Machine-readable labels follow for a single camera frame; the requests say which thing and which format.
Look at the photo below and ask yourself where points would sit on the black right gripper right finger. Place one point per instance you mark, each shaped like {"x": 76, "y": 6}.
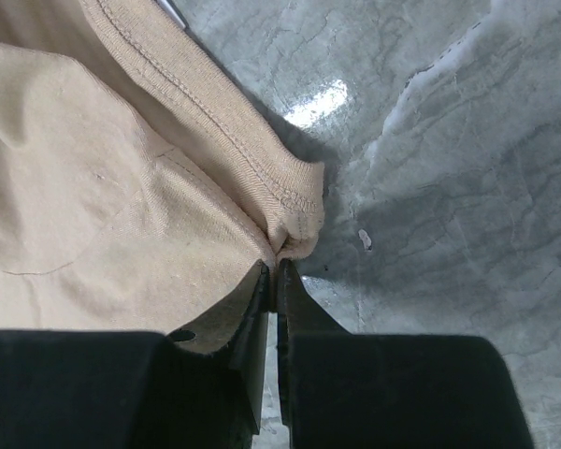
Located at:
{"x": 344, "y": 390}

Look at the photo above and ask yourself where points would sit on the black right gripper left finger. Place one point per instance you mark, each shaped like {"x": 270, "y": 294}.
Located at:
{"x": 200, "y": 386}

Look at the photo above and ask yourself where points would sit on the beige t shirt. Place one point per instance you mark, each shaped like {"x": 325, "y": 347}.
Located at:
{"x": 138, "y": 185}

